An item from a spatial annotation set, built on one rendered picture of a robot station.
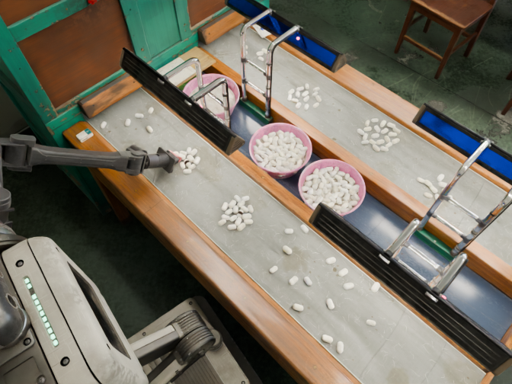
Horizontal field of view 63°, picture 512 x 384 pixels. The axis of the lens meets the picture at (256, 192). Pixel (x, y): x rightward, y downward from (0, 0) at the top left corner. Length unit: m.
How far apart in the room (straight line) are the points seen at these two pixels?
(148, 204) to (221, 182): 0.30
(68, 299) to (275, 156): 1.17
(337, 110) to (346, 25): 1.81
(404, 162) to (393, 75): 1.58
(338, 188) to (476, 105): 1.83
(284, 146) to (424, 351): 0.94
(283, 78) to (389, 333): 1.25
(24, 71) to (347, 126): 1.31
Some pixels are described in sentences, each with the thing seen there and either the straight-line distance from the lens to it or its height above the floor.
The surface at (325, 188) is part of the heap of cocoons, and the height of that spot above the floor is 0.74.
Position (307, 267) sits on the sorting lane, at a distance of 1.54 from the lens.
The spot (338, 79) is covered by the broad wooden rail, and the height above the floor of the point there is 0.76.
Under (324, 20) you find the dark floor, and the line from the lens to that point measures 3.74.
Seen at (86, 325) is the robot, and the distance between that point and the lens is 0.80.
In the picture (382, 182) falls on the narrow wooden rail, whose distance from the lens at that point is 1.75.
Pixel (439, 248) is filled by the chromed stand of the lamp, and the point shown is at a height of 0.71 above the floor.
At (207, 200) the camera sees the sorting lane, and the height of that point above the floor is 0.74.
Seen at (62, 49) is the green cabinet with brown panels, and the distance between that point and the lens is 1.84.
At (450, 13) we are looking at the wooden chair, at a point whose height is 0.46.
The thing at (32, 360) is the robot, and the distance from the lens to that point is 0.81.
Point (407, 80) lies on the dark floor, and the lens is 3.36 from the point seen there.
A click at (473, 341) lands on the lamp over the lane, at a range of 1.23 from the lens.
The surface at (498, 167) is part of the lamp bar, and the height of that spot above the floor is 1.07.
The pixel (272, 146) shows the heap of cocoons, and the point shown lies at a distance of 1.81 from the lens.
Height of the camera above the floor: 2.17
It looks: 58 degrees down
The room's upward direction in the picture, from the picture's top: straight up
